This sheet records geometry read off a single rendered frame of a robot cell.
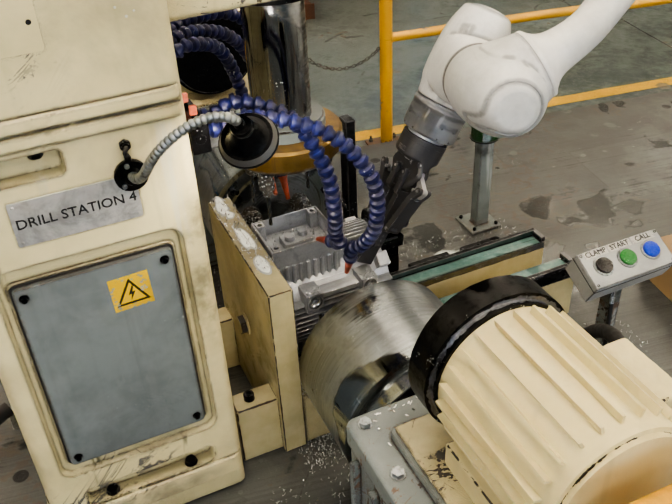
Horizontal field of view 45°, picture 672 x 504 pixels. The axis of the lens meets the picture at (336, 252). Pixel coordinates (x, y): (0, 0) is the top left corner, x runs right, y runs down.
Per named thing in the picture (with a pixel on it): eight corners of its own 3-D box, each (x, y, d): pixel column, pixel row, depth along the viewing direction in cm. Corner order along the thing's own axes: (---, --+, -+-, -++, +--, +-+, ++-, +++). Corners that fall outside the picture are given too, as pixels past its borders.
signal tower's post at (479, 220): (472, 235, 190) (484, 68, 166) (455, 219, 196) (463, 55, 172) (501, 226, 193) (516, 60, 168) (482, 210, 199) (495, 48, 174)
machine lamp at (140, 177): (138, 239, 88) (115, 137, 81) (117, 192, 97) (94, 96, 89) (290, 198, 94) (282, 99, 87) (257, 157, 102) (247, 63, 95)
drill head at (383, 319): (401, 599, 104) (402, 473, 89) (294, 411, 131) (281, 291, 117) (559, 525, 112) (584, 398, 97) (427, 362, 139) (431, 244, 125)
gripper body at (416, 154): (395, 118, 128) (370, 169, 132) (422, 140, 122) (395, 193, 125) (430, 130, 133) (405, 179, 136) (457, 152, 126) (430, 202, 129)
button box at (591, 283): (584, 303, 136) (598, 289, 132) (563, 268, 139) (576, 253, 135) (663, 274, 142) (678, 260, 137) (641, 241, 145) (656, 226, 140)
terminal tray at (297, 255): (276, 290, 132) (272, 255, 128) (254, 257, 140) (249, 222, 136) (342, 269, 136) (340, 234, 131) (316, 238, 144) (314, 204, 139)
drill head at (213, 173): (235, 308, 154) (218, 196, 139) (177, 206, 184) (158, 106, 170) (352, 271, 161) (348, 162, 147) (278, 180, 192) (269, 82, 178)
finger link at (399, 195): (420, 171, 130) (425, 175, 129) (391, 231, 134) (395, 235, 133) (401, 165, 128) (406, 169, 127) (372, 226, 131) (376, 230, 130)
